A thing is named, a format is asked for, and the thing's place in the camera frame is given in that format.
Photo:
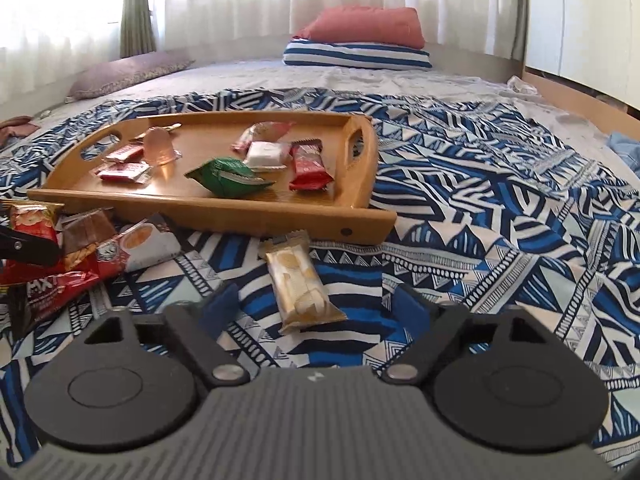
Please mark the white sheer curtain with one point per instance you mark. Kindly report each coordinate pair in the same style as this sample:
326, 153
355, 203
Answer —
55, 15
275, 5

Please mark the wooden tray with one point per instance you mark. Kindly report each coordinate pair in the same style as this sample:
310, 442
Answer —
165, 197

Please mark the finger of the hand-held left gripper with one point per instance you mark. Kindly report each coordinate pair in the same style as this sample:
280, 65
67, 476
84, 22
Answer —
30, 251

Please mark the purple pillow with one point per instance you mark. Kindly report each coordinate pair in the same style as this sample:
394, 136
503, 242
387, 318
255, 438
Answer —
125, 72

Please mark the small red patterned snack packet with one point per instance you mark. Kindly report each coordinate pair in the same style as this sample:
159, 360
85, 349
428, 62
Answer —
122, 172
125, 152

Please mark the brown snack packet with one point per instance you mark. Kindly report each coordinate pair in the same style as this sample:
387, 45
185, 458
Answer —
87, 232

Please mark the grey bed sheet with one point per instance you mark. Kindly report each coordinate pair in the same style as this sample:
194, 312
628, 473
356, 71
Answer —
250, 75

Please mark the white snack packet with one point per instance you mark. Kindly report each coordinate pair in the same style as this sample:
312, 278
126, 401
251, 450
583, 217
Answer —
267, 155

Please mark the light blue cloth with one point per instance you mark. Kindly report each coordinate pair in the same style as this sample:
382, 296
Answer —
627, 152

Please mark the cream wafer packet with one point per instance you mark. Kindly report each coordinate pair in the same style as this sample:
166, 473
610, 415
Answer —
300, 280

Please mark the red snack bar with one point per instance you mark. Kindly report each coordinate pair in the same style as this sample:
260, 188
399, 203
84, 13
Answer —
307, 167

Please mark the wooden base board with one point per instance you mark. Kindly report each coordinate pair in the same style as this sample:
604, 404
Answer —
575, 97

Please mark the blue white striped pillow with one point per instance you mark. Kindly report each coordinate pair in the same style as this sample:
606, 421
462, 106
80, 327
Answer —
350, 55

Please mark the pink jelly cup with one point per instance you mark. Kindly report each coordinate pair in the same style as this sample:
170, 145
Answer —
161, 150

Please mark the pink pillow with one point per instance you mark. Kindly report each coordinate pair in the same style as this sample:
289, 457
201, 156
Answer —
365, 27

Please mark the large red snack packet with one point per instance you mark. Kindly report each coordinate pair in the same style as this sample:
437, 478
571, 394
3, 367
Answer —
50, 292

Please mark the blue white patterned blanket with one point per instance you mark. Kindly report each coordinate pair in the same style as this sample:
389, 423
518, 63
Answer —
500, 210

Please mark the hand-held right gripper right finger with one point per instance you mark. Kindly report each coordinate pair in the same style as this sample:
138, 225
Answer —
407, 306

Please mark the green snack packet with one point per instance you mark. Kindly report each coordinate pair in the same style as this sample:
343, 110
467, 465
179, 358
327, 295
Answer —
225, 175

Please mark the crumpled white plastic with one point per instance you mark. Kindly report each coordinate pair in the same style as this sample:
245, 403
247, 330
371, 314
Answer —
522, 86

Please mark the brown cloth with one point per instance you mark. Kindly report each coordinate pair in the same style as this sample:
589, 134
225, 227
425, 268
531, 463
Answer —
17, 127

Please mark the grey green curtain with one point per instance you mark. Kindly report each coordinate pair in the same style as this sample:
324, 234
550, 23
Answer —
137, 15

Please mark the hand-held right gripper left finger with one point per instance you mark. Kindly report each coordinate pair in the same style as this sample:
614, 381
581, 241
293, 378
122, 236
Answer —
220, 306

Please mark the red chip packet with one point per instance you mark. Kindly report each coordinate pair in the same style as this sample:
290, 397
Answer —
35, 225

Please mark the white wardrobe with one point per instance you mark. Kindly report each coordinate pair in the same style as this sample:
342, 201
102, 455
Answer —
580, 20

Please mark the pink snack packet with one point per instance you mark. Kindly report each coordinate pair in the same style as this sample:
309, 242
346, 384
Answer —
260, 132

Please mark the white coffee sachet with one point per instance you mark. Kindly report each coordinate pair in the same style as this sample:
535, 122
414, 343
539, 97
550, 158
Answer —
145, 247

